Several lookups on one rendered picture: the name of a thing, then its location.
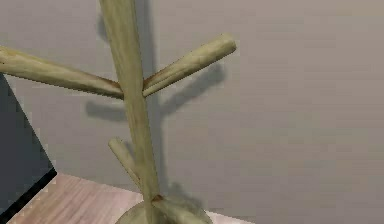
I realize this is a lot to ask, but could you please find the dark grey cabinet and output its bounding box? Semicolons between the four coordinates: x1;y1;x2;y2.
0;73;58;216

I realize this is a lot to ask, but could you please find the pale wooden coat stand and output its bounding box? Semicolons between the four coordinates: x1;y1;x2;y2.
0;0;238;224

